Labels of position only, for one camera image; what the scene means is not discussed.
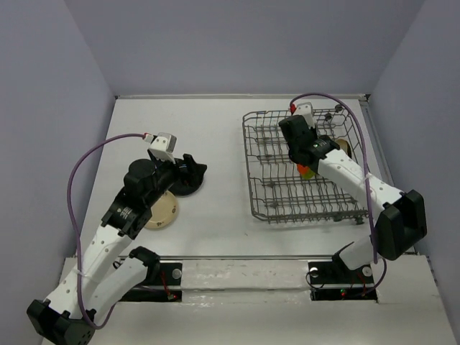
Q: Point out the cream plate with floral marks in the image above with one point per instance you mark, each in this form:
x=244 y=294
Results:
x=164 y=212

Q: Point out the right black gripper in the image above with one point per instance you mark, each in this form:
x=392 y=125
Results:
x=315 y=132

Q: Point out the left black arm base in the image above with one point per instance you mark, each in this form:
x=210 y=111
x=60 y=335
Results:
x=161 y=287

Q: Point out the orange plate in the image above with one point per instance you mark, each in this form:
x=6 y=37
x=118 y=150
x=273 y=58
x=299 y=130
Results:
x=302 y=169

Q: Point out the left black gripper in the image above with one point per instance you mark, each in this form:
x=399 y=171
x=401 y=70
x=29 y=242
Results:
x=192 y=167

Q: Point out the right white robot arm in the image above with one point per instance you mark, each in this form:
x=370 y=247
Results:
x=397 y=219

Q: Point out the lime green plate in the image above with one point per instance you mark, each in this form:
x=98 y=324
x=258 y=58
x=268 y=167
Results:
x=308 y=175

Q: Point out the cream plate with black blot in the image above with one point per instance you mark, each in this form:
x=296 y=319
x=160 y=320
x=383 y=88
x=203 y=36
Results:
x=344 y=145

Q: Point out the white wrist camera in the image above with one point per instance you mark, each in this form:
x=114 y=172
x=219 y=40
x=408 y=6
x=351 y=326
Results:
x=306 y=110
x=161 y=146

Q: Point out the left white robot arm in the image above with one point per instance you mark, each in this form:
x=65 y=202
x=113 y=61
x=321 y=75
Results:
x=84 y=300

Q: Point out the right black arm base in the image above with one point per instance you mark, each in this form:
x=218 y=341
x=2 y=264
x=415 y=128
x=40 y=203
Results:
x=327 y=282

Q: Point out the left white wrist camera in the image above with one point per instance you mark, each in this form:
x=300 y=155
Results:
x=161 y=146

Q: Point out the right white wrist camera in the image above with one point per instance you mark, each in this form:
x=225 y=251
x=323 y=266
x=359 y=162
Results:
x=306 y=110

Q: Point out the grey wire dish rack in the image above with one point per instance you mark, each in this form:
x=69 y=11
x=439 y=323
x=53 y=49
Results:
x=277 y=191

